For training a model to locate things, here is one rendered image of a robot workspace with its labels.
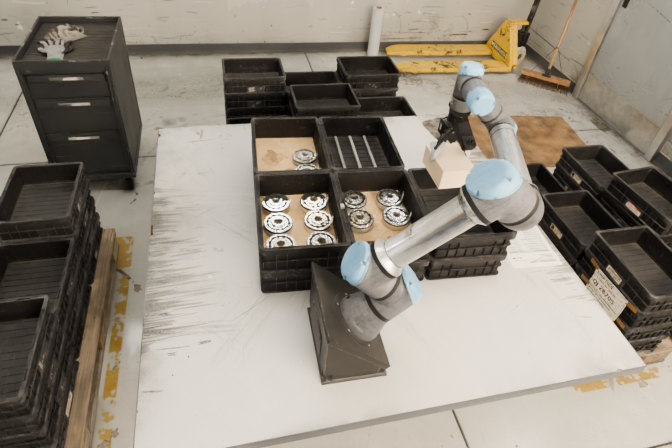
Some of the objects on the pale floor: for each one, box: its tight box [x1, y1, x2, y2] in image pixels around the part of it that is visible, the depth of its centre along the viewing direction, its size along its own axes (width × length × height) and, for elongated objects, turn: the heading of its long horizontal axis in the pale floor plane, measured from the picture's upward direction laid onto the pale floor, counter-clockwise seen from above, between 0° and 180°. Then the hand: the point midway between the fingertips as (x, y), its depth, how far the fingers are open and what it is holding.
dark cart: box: [11, 16, 142, 189], centre depth 294 cm, size 60×45×90 cm
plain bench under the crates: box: [133, 114, 647, 448], centre depth 223 cm, size 160×160×70 cm
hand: (449, 161), depth 170 cm, fingers closed on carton, 14 cm apart
